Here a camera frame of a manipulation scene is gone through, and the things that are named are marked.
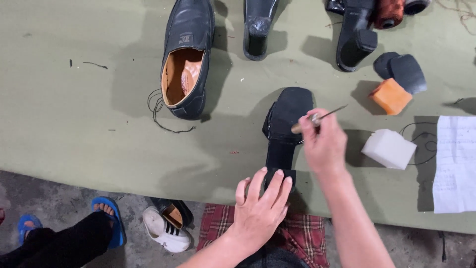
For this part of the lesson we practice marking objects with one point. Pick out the person's left hand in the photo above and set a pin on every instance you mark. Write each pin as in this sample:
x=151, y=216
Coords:
x=258, y=217

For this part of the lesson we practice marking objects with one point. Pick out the person's right hand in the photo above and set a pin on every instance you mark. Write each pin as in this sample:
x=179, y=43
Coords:
x=327, y=149

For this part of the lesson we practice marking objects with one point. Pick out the person's right fingers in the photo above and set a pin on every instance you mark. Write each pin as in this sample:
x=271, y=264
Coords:
x=314, y=128

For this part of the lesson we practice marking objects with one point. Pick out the black block-heel sandal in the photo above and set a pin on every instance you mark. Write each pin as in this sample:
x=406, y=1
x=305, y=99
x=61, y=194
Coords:
x=290, y=104

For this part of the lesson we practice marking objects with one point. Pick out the white foam block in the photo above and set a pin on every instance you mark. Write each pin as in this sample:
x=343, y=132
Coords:
x=388, y=149

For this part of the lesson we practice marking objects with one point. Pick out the orange wax block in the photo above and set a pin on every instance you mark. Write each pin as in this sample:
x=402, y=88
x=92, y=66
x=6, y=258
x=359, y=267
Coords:
x=390, y=96

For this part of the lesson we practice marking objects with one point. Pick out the black heel block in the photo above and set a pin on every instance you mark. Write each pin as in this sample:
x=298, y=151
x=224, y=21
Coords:
x=383, y=65
x=409, y=72

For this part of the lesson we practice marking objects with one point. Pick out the glossy black heeled shoe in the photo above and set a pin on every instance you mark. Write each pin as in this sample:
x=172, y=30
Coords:
x=355, y=41

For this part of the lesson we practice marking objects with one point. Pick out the red plaid cloth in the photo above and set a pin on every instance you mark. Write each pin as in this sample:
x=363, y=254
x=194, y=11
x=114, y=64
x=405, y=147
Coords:
x=305, y=232

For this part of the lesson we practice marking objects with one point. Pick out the black high-heel shoe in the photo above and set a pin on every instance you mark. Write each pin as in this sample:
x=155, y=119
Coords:
x=256, y=33

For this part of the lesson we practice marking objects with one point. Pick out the looped black thread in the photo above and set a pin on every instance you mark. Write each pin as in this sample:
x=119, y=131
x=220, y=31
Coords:
x=431, y=143

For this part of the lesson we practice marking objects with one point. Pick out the black thread strand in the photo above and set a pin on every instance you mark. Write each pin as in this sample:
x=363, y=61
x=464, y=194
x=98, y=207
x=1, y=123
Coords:
x=178, y=131

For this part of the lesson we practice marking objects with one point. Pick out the person's dark trousers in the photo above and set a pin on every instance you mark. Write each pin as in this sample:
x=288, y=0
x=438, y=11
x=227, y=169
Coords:
x=273, y=258

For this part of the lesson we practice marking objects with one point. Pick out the rust brown thread spool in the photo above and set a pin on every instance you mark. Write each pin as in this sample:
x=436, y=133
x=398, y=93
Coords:
x=388, y=11

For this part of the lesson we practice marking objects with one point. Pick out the white paper sheet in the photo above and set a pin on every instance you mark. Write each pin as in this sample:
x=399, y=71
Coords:
x=455, y=163

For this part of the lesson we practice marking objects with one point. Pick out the black thread spool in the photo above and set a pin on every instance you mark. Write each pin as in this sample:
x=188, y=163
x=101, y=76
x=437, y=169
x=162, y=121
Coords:
x=414, y=5

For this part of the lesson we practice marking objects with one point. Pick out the black leather loafer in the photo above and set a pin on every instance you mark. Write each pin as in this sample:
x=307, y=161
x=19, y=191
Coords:
x=189, y=22

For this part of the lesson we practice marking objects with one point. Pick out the black shoe tan lining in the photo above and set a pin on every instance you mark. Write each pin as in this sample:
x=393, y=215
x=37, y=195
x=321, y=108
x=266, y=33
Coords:
x=174, y=214

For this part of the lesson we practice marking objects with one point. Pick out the white striped sneaker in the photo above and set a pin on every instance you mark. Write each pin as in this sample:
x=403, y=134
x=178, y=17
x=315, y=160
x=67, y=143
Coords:
x=165, y=232

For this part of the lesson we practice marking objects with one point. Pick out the tangled brown thread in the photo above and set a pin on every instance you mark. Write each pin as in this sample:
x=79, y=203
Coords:
x=463, y=15

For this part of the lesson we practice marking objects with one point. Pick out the olive green table cover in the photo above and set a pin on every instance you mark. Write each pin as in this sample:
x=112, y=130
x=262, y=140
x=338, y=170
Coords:
x=93, y=123

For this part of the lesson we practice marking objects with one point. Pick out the blue flip-flop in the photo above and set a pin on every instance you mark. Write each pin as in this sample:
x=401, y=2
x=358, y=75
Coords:
x=24, y=223
x=117, y=230

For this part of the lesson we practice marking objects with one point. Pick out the short black thread scrap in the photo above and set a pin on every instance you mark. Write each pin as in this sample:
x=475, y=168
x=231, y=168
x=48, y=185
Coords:
x=96, y=65

